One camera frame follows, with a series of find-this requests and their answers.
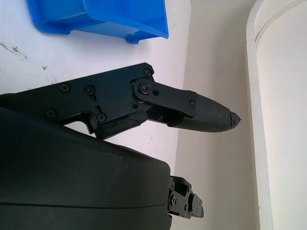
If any blue plastic tray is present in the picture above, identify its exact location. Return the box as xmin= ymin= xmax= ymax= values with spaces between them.
xmin=25 ymin=0 xmax=170 ymax=45

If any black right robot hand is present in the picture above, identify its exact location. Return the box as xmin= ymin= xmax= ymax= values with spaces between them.
xmin=0 ymin=62 xmax=242 ymax=230

